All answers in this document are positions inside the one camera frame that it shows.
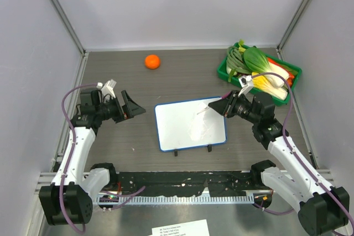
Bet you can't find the orange tangerine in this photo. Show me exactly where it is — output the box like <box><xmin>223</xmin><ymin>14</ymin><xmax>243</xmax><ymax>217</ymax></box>
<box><xmin>144</xmin><ymin>54</ymin><xmax>160</xmax><ymax>70</ymax></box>

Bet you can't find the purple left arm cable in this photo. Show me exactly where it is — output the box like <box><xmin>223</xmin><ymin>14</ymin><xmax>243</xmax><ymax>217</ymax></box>
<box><xmin>59</xmin><ymin>82</ymin><xmax>103</xmax><ymax>233</ymax></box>

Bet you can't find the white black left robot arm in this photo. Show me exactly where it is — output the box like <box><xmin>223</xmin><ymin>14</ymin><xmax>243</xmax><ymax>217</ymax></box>
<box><xmin>39</xmin><ymin>88</ymin><xmax>146</xmax><ymax>229</ymax></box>

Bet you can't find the slotted cable duct rail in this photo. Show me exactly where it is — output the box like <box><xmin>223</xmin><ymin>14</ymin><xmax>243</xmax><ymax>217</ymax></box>
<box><xmin>92</xmin><ymin>193</ymin><xmax>254</xmax><ymax>205</ymax></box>

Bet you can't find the white magenta marker pen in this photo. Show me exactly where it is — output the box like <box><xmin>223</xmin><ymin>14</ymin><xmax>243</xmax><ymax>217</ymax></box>
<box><xmin>196</xmin><ymin>91</ymin><xmax>232</xmax><ymax>115</ymax></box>

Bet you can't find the red orange pepper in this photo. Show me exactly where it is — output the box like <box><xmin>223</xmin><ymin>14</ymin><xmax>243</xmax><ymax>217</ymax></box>
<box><xmin>268</xmin><ymin>57</ymin><xmax>299</xmax><ymax>86</ymax></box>

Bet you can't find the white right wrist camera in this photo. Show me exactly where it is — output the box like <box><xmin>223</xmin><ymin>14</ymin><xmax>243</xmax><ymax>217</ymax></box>
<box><xmin>238</xmin><ymin>75</ymin><xmax>254</xmax><ymax>97</ymax></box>

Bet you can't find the green long beans bundle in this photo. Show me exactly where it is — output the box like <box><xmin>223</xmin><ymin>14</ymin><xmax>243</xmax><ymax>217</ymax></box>
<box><xmin>226</xmin><ymin>46</ymin><xmax>252</xmax><ymax>83</ymax></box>

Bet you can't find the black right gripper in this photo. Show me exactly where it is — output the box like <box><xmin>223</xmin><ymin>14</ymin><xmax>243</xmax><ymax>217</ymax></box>
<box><xmin>209</xmin><ymin>90</ymin><xmax>260</xmax><ymax>124</ymax></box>

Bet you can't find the white printed paper sheet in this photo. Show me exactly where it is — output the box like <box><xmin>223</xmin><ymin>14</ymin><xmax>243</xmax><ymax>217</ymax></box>
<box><xmin>152</xmin><ymin>219</ymin><xmax>210</xmax><ymax>236</ymax></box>

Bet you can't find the green bok choy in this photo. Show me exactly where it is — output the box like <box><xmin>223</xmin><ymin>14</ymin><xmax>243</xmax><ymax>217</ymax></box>
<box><xmin>243</xmin><ymin>47</ymin><xmax>288</xmax><ymax>87</ymax></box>

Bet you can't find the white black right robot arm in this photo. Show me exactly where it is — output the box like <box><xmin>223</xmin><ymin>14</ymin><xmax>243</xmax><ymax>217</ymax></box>
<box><xmin>208</xmin><ymin>91</ymin><xmax>353</xmax><ymax>235</ymax></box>

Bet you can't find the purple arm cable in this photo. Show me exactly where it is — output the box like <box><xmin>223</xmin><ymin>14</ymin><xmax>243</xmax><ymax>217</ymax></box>
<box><xmin>59</xmin><ymin>82</ymin><xmax>103</xmax><ymax>233</ymax></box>
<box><xmin>250</xmin><ymin>72</ymin><xmax>354</xmax><ymax>236</ymax></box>

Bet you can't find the blue framed whiteboard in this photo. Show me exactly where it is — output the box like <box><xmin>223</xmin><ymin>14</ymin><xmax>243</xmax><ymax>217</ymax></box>
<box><xmin>154</xmin><ymin>96</ymin><xmax>227</xmax><ymax>152</ymax></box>

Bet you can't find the yellow white napa cabbage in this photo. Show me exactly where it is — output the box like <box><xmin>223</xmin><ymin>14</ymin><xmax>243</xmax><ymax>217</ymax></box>
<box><xmin>252</xmin><ymin>75</ymin><xmax>288</xmax><ymax>101</ymax></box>

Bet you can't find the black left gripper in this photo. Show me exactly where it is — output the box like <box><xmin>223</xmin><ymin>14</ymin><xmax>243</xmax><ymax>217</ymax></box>
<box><xmin>96</xmin><ymin>91</ymin><xmax>145</xmax><ymax>123</ymax></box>

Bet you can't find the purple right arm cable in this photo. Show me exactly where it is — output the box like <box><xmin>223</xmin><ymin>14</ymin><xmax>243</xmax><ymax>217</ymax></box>
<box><xmin>250</xmin><ymin>72</ymin><xmax>354</xmax><ymax>236</ymax></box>

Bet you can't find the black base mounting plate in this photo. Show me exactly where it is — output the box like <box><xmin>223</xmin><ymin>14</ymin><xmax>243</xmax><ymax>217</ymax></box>
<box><xmin>118</xmin><ymin>171</ymin><xmax>269</xmax><ymax>197</ymax></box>

